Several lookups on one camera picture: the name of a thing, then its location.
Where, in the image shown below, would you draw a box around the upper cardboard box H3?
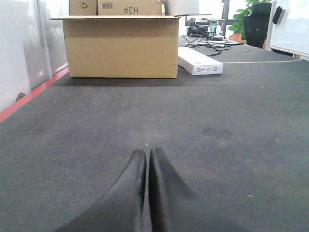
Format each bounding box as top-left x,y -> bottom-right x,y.
97,0 -> 164,15

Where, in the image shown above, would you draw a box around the green potted plant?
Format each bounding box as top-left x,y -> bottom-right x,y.
228,0 -> 271,40

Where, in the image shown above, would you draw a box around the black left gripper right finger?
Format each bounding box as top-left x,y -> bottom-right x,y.
149,148 -> 244,232

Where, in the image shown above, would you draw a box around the black office chair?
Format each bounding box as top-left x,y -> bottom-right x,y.
243,2 -> 272,48

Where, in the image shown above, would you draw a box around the tangled black cables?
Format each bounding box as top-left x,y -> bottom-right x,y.
181,25 -> 232,57

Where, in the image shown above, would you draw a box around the large open cardboard box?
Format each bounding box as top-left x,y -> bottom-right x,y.
57,15 -> 179,78

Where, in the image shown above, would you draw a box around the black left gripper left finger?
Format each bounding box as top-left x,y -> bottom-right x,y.
57,150 -> 146,232

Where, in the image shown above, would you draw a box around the long white product box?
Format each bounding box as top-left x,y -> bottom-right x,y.
178,47 -> 224,75

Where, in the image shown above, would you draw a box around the whiteboard with eraser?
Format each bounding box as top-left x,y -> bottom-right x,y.
265,0 -> 309,57

